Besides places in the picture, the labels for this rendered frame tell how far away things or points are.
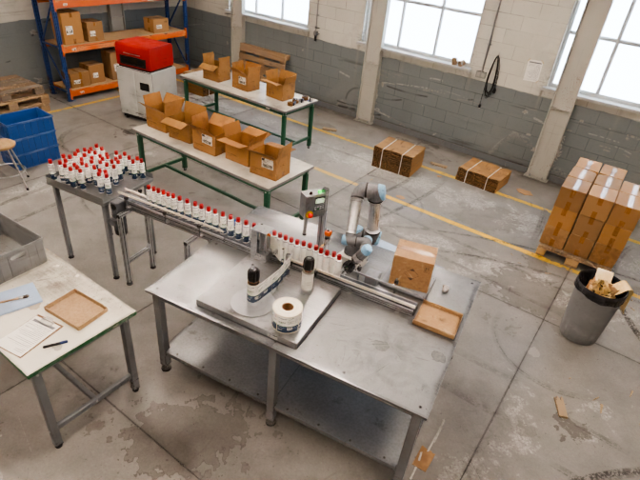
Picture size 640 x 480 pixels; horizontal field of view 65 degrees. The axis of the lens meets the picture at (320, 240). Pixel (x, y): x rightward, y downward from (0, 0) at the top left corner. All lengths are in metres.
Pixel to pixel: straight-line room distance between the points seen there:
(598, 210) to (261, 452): 4.33
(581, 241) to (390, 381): 3.72
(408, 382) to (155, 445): 1.82
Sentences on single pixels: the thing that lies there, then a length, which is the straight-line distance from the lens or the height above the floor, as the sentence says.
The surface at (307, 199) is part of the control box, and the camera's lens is 3.59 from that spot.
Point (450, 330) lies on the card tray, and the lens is 3.65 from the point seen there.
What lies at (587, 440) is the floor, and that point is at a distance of 4.59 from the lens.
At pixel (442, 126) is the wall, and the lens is 8.93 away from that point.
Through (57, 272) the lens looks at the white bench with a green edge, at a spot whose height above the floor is 0.80.
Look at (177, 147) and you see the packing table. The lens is 6.05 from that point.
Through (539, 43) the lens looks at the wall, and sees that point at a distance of 8.25.
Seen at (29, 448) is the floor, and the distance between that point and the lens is 4.14.
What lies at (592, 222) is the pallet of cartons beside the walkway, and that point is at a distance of 6.26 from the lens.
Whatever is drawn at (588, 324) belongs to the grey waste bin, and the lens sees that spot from 5.22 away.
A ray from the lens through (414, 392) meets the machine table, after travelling 3.18.
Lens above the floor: 3.19
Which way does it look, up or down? 33 degrees down
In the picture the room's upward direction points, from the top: 6 degrees clockwise
